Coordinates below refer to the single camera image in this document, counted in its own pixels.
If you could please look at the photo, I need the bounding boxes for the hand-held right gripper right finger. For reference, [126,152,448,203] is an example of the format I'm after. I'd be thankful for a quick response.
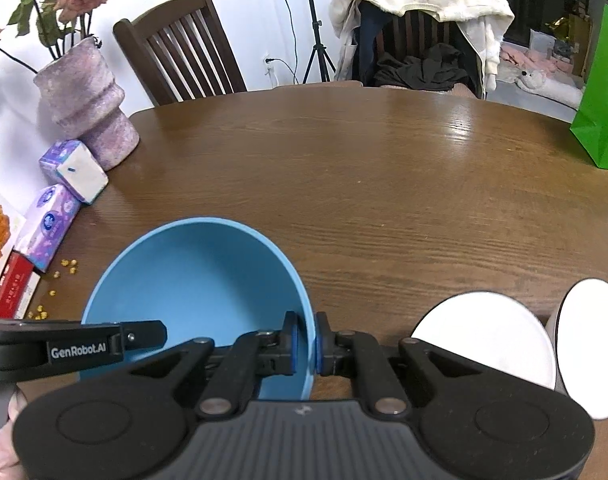
[315,312,490,421]

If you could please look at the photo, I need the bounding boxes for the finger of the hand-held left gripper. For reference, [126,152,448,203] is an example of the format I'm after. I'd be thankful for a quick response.
[110,320,167,354]

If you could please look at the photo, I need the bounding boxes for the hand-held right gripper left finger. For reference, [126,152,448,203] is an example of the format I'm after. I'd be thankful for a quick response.
[128,311,301,421]

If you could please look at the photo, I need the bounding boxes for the blue bowl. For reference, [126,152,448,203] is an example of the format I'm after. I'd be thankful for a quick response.
[80,216,316,402]

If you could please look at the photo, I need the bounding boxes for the white bowl with black rim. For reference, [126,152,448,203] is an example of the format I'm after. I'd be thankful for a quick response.
[410,291,558,392]
[545,279,608,421]

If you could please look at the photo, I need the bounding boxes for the person's left hand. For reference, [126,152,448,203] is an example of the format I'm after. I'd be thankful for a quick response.
[0,389,27,480]

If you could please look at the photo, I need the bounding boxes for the red flat box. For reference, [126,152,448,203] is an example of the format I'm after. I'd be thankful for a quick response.
[0,251,42,319]

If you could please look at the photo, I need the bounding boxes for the scattered yellow kernels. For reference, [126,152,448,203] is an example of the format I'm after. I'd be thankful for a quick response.
[28,258,79,321]

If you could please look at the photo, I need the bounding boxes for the purple soft tissue pack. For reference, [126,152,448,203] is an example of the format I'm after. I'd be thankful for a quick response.
[14,183,82,273]

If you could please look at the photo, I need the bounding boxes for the purple and white tissue cube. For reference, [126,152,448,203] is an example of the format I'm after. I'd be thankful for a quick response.
[38,140,109,205]

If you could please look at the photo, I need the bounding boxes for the dark wooden chair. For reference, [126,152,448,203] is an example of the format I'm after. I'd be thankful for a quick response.
[112,0,248,107]

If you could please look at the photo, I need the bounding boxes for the dark crumpled cloth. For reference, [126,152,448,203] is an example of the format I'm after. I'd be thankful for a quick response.
[374,42,477,93]

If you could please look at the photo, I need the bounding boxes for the dark blue pants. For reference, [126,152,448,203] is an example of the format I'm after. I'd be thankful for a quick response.
[356,0,392,86]

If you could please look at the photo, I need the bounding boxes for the black studio light stand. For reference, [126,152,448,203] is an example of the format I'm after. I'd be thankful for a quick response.
[300,0,337,85]

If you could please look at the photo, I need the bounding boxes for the wooden chair draped with clothes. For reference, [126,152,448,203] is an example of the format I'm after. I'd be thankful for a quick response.
[359,7,485,101]

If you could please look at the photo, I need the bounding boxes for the white plush toy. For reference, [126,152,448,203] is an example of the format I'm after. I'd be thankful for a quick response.
[515,69,549,94]

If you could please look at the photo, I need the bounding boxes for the green paper bag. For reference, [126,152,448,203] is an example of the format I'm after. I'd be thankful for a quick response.
[570,4,608,171]

